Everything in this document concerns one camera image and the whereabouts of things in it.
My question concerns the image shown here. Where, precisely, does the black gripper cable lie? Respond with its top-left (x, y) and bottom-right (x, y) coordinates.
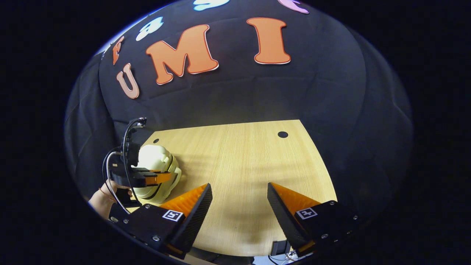
top-left (102, 117), bottom-right (148, 215)

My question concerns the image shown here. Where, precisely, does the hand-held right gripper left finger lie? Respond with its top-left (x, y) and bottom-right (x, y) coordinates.
top-left (109, 183), bottom-right (213, 258)

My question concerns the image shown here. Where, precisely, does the pale yellow suitcase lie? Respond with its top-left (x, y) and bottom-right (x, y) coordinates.
top-left (132, 144), bottom-right (182, 204)

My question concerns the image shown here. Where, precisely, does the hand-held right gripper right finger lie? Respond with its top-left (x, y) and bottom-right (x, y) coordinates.
top-left (267, 182), bottom-right (363, 257)

